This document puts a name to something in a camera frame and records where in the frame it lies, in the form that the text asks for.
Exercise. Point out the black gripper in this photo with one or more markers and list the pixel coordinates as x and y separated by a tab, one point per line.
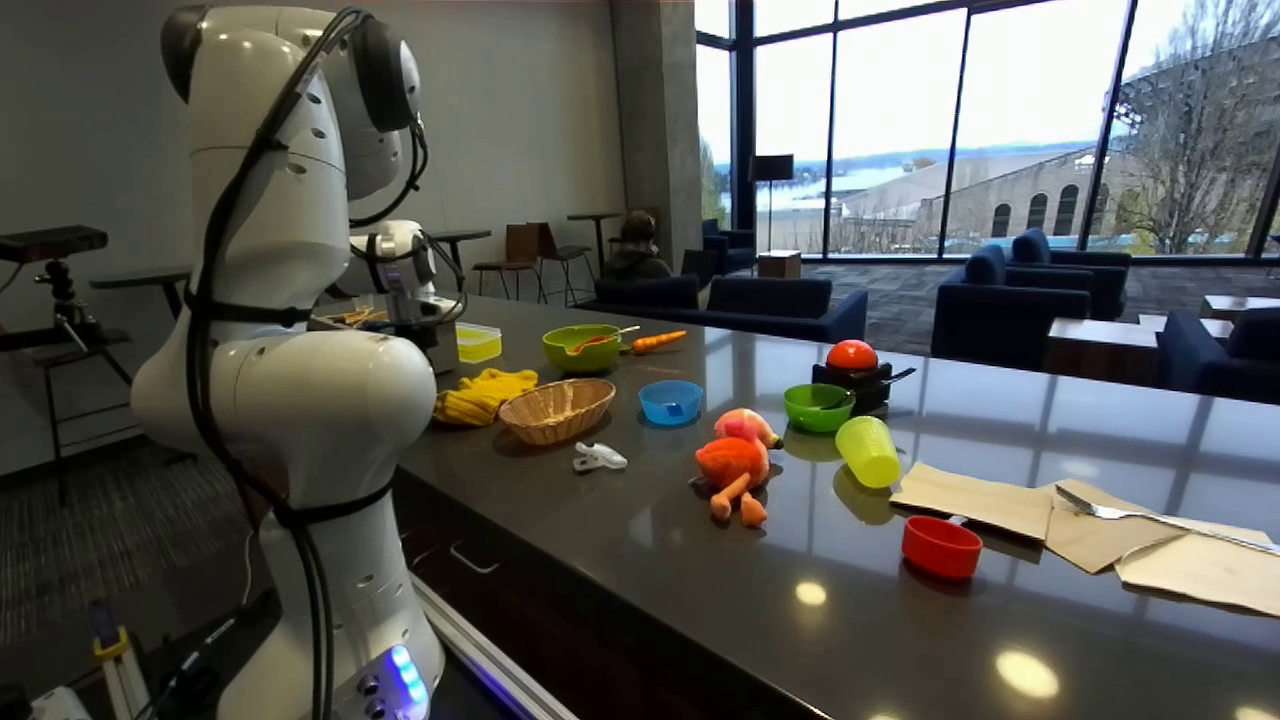
426	311

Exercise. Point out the yellow fuzzy cloth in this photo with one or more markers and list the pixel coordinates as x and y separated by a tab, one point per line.
486	393

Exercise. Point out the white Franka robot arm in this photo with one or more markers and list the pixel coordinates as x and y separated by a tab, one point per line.
285	384

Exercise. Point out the translucent yellow container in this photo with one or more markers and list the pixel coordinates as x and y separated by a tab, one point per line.
477	346

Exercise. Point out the large round wicker basket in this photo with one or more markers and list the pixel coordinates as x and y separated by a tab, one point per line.
354	316

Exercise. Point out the wooden chair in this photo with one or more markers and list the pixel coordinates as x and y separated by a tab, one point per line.
560	261
518	254

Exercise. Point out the large lime green bowl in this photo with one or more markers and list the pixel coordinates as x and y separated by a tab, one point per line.
574	359

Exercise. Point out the small oval wicker basket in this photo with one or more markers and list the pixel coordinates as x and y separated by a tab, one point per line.
555	409

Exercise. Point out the tall round table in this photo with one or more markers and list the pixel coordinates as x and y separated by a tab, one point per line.
594	216

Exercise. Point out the seated person in dark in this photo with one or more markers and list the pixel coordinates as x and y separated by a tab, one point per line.
640	242

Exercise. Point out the small white plastic object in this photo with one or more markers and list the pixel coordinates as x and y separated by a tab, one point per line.
599	456

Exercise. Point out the orange toy carrot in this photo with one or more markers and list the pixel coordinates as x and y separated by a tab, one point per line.
657	341

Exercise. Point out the small blue bowl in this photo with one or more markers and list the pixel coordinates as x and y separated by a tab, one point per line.
670	401

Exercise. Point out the toy peach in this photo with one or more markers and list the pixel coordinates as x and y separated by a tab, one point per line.
742	424

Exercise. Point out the orange plush toy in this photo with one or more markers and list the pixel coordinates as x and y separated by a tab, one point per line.
729	466

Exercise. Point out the long navy sofa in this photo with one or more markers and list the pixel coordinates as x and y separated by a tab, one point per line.
775	307

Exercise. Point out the dark counter cabinet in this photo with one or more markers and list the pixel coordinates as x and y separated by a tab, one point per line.
574	625

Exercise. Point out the white low cabinet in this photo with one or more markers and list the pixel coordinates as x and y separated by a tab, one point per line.
63	423

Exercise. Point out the red toy tomato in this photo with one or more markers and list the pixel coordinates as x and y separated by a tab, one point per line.
851	354

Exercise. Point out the black toy pot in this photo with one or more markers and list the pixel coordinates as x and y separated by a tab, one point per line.
871	384

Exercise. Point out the yellow-green plastic cup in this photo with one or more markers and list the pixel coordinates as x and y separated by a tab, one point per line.
867	451

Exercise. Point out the white spray bottle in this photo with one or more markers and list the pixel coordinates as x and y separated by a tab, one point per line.
118	662

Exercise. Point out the red plastic cup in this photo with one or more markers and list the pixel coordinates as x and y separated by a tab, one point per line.
942	548

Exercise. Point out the brown paper napkin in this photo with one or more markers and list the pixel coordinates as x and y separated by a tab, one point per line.
973	503
1207	573
1093	538

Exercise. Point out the navy armchair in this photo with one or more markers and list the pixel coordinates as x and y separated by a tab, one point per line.
1013	301

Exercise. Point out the wooden coffee table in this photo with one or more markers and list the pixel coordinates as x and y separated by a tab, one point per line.
1106	346

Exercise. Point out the short navy sofa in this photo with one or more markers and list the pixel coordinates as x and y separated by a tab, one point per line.
1224	359

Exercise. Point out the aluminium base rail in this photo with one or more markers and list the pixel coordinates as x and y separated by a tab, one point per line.
494	653

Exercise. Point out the black camera on tripod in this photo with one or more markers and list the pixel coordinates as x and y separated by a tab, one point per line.
55	246

